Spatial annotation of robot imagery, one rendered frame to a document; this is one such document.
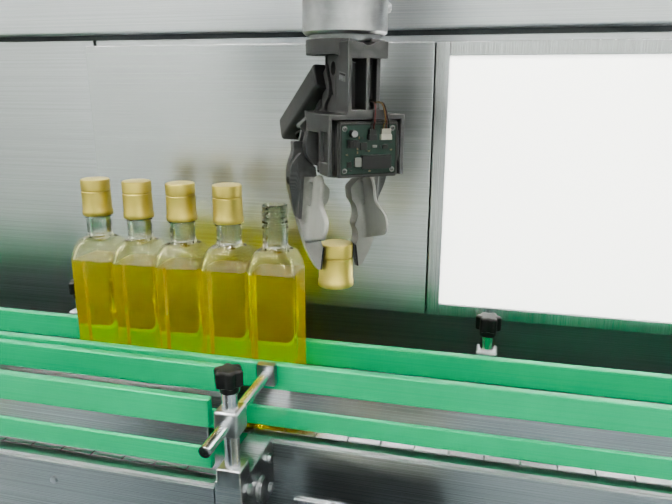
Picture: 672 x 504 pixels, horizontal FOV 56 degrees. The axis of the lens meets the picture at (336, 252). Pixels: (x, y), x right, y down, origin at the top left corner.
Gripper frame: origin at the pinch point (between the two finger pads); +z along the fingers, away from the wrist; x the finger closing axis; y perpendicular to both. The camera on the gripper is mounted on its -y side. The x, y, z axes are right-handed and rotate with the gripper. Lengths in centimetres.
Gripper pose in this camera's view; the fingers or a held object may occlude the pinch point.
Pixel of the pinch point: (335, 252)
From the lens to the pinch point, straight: 63.6
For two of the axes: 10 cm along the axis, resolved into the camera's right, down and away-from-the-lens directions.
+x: 9.3, -0.9, 3.5
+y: 3.6, 2.4, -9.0
